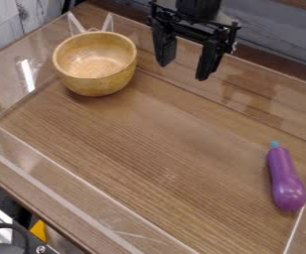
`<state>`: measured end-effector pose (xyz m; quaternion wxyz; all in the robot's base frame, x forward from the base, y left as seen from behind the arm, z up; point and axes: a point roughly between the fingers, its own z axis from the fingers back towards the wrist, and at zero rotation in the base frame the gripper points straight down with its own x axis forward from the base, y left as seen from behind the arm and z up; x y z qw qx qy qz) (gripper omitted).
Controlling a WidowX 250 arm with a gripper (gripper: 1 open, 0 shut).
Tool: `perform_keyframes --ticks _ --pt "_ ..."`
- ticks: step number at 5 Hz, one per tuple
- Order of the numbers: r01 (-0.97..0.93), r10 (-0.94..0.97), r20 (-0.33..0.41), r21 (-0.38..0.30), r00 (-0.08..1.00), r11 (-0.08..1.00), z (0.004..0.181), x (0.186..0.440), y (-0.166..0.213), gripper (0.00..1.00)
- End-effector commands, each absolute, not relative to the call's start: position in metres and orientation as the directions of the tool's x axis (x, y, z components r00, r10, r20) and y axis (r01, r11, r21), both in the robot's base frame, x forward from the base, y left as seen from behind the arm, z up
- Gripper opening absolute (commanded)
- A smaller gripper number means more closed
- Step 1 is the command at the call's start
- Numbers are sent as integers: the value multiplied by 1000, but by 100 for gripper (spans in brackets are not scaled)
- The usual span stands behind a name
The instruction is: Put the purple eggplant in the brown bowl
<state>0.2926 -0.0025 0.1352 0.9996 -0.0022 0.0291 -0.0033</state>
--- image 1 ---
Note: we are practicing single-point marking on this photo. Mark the brown wooden bowl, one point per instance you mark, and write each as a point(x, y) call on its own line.
point(96, 63)

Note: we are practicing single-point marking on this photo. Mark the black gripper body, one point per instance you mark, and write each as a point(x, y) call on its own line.
point(198, 20)

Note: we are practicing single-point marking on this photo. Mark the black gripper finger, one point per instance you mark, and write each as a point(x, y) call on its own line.
point(164, 42)
point(210, 59)

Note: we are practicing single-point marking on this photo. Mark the clear acrylic tray wall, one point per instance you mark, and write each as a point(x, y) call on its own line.
point(156, 170)

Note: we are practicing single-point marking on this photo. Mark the purple toy eggplant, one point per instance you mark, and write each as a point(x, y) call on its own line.
point(287, 187)

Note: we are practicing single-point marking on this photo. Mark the yellow black equipment base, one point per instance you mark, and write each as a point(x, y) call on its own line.
point(45, 233)

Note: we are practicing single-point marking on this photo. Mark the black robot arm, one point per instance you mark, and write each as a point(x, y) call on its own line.
point(195, 20)

